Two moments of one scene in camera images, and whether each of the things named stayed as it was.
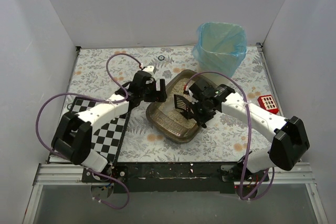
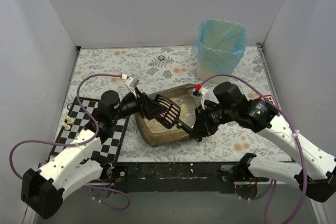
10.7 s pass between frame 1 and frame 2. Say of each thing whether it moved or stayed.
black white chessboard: stayed
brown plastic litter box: moved
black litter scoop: moved
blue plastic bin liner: stayed
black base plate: stayed
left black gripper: moved
